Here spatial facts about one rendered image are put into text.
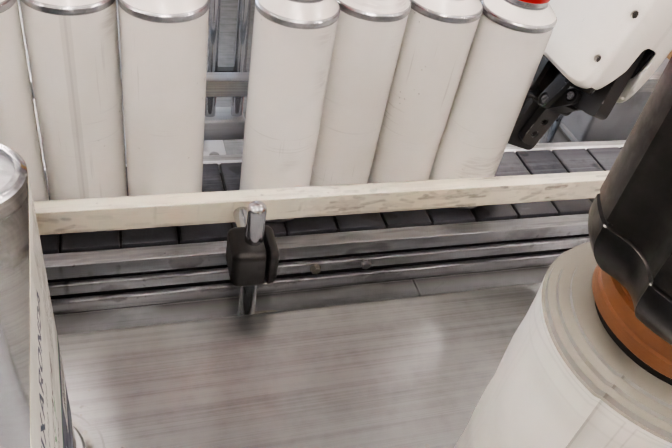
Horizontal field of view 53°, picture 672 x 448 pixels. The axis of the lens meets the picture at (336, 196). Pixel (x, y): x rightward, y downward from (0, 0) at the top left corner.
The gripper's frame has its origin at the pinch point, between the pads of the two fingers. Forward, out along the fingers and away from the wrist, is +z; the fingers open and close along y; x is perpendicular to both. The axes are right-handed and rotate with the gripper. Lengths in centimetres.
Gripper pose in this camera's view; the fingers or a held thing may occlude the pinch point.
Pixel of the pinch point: (527, 121)
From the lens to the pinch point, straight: 55.7
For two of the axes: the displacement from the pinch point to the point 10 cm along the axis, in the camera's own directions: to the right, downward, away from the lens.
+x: 8.4, 2.0, 5.0
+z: -4.7, 7.2, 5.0
